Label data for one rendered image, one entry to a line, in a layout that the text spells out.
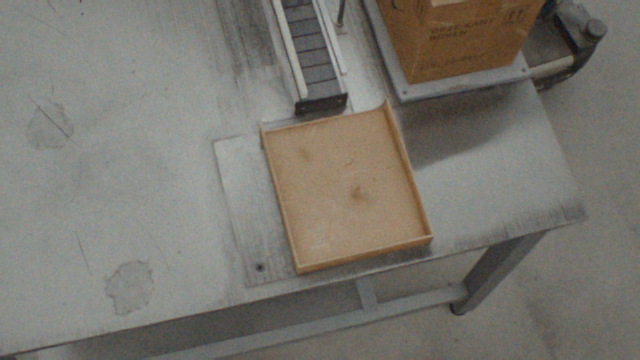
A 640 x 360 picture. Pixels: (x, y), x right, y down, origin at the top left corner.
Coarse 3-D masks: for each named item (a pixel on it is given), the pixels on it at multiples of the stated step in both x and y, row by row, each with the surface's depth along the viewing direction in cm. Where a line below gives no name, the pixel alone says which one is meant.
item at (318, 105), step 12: (264, 0) 161; (312, 0) 161; (264, 12) 164; (276, 24) 158; (276, 36) 156; (324, 36) 157; (276, 48) 159; (288, 60) 154; (288, 72) 153; (336, 72) 154; (288, 84) 153; (288, 96) 155; (300, 108) 152; (312, 108) 154; (324, 108) 155
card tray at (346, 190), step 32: (288, 128) 153; (320, 128) 153; (352, 128) 154; (384, 128) 154; (288, 160) 150; (320, 160) 150; (352, 160) 151; (384, 160) 151; (288, 192) 147; (320, 192) 148; (352, 192) 148; (384, 192) 148; (416, 192) 146; (288, 224) 145; (320, 224) 145; (352, 224) 145; (384, 224) 146; (416, 224) 146; (320, 256) 142; (352, 256) 140
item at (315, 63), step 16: (288, 0) 160; (304, 0) 160; (288, 16) 158; (304, 16) 159; (304, 32) 157; (320, 32) 157; (304, 48) 155; (320, 48) 156; (304, 64) 154; (320, 64) 154; (304, 80) 152; (320, 80) 152; (336, 80) 153; (320, 96) 151; (336, 96) 152
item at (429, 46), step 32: (384, 0) 159; (416, 0) 140; (448, 0) 133; (480, 0) 134; (512, 0) 137; (544, 0) 140; (416, 32) 144; (448, 32) 142; (480, 32) 145; (512, 32) 148; (416, 64) 149; (448, 64) 153; (480, 64) 156
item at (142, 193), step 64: (0, 0) 162; (64, 0) 163; (128, 0) 164; (192, 0) 165; (256, 0) 166; (0, 64) 156; (64, 64) 156; (128, 64) 157; (192, 64) 158; (256, 64) 159; (384, 64) 161; (0, 128) 149; (64, 128) 150; (128, 128) 151; (192, 128) 152; (256, 128) 153; (448, 128) 156; (512, 128) 157; (0, 192) 144; (64, 192) 145; (128, 192) 146; (192, 192) 146; (256, 192) 147; (448, 192) 150; (512, 192) 151; (576, 192) 151; (0, 256) 139; (64, 256) 140; (128, 256) 140; (192, 256) 141; (256, 256) 142; (384, 256) 144; (448, 256) 146; (0, 320) 134; (64, 320) 135; (128, 320) 135
